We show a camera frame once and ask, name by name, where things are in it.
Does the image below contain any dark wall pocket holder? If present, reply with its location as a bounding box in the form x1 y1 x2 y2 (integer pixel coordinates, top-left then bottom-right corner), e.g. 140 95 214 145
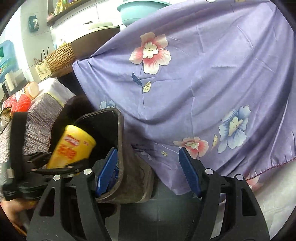
28 15 39 33

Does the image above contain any black trash bin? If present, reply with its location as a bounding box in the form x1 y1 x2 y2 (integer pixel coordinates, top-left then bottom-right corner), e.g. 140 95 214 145
64 108 154 204

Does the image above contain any purple floral cloth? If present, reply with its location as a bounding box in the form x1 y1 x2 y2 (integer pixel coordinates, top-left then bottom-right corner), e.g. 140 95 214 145
73 1 295 195

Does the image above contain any yellow cylindrical snack can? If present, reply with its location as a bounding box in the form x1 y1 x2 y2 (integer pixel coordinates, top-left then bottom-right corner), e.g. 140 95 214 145
47 125 96 169

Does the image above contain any woven basket sink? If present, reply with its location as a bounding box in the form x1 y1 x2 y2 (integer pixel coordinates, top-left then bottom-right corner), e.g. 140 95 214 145
46 43 77 72

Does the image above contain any person's left hand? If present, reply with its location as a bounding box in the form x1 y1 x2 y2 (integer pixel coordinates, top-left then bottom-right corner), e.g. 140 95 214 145
1 198 37 226

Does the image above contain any beige utensil holder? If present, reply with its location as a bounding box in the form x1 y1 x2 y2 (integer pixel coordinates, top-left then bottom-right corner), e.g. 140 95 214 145
35 60 52 80

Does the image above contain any light blue plastic basin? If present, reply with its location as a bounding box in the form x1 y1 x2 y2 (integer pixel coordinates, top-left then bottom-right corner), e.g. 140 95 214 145
117 1 170 27

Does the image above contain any wooden framed wall shelf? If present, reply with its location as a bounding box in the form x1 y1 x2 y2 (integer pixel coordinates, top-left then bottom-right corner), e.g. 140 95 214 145
47 0 90 27

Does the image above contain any paper towel roll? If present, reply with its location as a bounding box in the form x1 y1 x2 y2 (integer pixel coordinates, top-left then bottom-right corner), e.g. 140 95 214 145
5 72 15 92

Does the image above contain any brown cream rice cooker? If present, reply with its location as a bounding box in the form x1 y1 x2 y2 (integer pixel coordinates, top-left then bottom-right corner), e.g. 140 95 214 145
70 26 120 60

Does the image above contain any blue water jug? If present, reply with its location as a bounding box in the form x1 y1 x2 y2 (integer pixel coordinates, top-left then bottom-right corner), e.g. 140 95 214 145
0 40 19 83

